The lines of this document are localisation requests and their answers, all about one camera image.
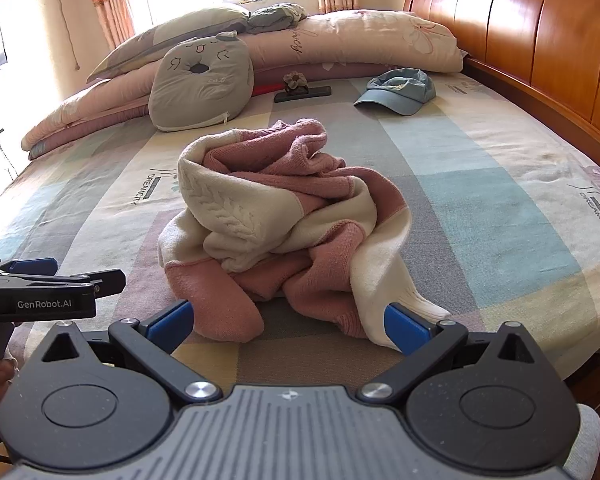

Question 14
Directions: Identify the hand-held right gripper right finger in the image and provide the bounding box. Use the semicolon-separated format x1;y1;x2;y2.
355;302;538;406

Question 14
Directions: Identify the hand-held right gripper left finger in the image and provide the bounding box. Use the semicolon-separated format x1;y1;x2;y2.
41;299;225;406

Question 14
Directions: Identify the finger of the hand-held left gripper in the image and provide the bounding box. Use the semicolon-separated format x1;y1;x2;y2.
55;268;127;300
0;258;59;281

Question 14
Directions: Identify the pink and white knit sweater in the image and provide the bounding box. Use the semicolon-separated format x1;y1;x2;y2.
157;119;453;349

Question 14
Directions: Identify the person's leg in grey pants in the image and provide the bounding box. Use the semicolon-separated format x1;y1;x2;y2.
562;402;600;480

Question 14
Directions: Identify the grey cat face cushion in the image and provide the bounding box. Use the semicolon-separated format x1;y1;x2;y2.
148;31;255;132

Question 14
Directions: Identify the blue cap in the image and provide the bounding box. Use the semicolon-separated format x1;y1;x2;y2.
353;68;437;117

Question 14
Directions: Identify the grey patterned pillow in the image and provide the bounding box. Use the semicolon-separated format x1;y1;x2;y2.
86;4;253;85

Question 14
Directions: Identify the folded pink quilt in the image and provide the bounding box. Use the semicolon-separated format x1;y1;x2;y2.
21;9;465;161

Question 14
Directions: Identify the folded grey-blue cloth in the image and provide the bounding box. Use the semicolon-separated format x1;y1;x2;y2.
247;2;307;31

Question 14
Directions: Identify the wooden headboard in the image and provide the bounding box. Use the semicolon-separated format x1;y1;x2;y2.
402;0;600;183

